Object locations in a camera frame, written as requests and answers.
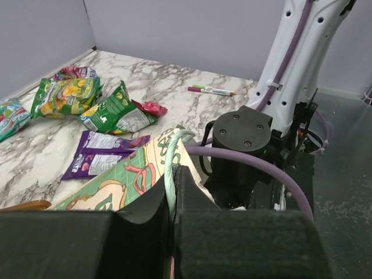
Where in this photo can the dark green snack packet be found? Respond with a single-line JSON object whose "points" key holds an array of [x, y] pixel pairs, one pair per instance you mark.
{"points": [[116, 114]]}

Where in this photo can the orange wooden rack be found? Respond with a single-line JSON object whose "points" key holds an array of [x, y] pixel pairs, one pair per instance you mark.
{"points": [[38, 205]]}

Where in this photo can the colourful pen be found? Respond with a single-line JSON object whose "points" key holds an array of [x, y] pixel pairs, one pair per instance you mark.
{"points": [[202, 89]]}

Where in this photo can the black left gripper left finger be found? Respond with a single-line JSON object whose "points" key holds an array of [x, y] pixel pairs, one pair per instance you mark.
{"points": [[129, 243]]}

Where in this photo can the green paper gift bag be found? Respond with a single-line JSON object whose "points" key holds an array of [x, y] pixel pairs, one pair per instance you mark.
{"points": [[123, 183]]}

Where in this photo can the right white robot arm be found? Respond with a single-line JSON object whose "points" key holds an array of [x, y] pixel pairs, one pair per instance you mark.
{"points": [[251, 148]]}

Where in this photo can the teal snack packet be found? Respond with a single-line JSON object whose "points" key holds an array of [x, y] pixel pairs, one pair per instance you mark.
{"points": [[13, 117]]}

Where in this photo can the pink purple snack packet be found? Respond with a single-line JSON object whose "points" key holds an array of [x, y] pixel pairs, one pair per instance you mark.
{"points": [[72, 72]]}

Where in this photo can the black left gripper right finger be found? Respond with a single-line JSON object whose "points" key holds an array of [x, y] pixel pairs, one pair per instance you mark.
{"points": [[214, 243]]}

